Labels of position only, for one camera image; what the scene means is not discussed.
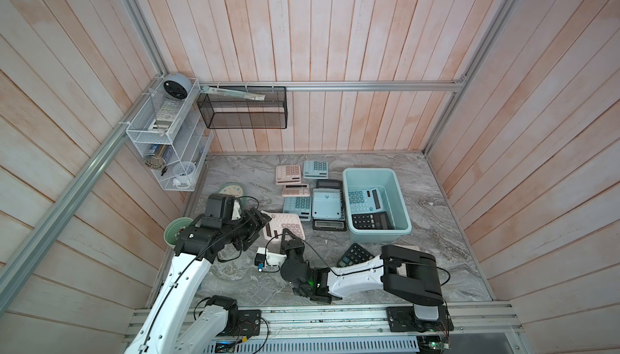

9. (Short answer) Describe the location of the small black calculator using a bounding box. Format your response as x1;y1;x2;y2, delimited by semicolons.
352;212;393;231

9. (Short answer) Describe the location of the mint green storage box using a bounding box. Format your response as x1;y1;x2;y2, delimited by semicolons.
342;168;413;244

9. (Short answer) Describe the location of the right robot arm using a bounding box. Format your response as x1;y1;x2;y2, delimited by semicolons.
279;229;454;333

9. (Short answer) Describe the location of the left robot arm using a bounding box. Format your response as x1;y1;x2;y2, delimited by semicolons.
125;193;272;353

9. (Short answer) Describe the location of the large black desk calculator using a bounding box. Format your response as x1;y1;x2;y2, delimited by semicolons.
313;179;346;231

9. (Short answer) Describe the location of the blue calculator under pink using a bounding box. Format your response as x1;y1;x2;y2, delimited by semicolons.
283;197;313;223

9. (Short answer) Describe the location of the pink calculator on stack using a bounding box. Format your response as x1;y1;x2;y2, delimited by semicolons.
282;184;311;197

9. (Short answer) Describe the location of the upturned light blue calculator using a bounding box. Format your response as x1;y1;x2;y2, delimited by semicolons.
312;189;342;221

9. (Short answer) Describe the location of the small pink calculator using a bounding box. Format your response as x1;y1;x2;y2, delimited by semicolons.
275;164;302;185

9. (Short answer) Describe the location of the small teal calculator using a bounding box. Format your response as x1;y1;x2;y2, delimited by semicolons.
303;160;329;179

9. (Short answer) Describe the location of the upturned pink calculator right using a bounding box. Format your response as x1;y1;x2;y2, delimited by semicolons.
397;244;421;276

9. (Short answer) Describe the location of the green round clock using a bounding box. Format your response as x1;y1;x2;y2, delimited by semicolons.
217;182;246;205

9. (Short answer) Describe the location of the green pen cup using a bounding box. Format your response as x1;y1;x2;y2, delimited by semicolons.
164;217;193;247

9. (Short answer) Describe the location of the white mug on shelf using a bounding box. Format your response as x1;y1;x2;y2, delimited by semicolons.
172;161;196;189

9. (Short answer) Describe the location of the black mesh basket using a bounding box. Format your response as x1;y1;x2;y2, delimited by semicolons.
197;85;288;130

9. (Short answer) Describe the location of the ruler on basket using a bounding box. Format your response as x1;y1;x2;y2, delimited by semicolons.
200;86;266;101

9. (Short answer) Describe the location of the grey round alarm clock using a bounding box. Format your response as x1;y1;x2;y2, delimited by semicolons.
163;73;192;100

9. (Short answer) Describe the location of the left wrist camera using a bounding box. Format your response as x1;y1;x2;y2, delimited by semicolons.
231;199;242;221

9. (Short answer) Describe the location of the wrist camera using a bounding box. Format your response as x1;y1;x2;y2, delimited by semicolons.
231;199;242;221
254;248;287;273

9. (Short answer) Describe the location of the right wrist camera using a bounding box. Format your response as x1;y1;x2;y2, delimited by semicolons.
254;248;287;273

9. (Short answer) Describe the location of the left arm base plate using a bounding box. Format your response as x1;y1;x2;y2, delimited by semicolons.
217;309;262;337

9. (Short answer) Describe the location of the white wire shelf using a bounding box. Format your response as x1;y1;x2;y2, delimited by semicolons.
126;76;213;192

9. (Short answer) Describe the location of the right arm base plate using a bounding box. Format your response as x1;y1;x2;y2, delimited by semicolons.
386;305;454;333

